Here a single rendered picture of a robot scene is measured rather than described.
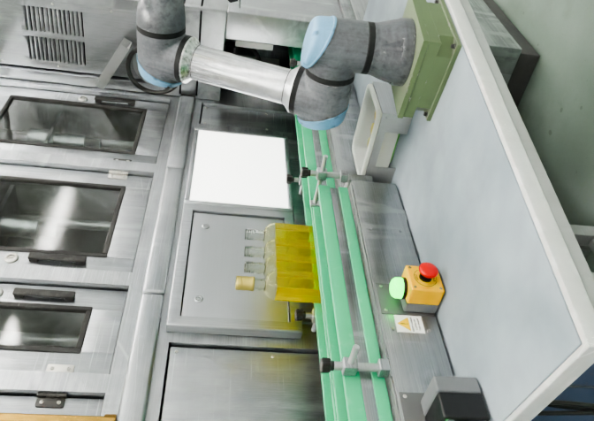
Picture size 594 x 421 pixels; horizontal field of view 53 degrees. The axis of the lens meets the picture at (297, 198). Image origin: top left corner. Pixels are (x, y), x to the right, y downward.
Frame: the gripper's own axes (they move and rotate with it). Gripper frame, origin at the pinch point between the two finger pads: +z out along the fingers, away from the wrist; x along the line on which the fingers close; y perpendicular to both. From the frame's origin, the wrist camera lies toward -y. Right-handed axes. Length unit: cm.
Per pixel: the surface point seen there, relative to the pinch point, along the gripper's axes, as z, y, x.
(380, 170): 29, -60, 24
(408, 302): 27, -109, 16
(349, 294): 16, -103, 20
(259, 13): -4.1, 22.8, 22.5
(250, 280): -6, -92, 31
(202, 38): -25.1, 20.4, 31.6
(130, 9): -50, 21, 21
